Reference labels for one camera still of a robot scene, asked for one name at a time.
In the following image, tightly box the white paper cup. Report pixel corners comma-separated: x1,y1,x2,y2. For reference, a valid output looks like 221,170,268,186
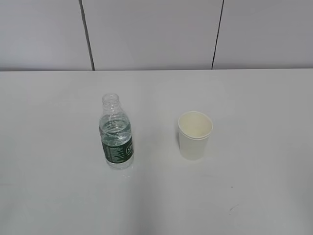
178,111,213,161

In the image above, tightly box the clear green-label water bottle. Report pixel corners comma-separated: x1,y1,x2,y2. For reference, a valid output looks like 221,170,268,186
99,93,134,170

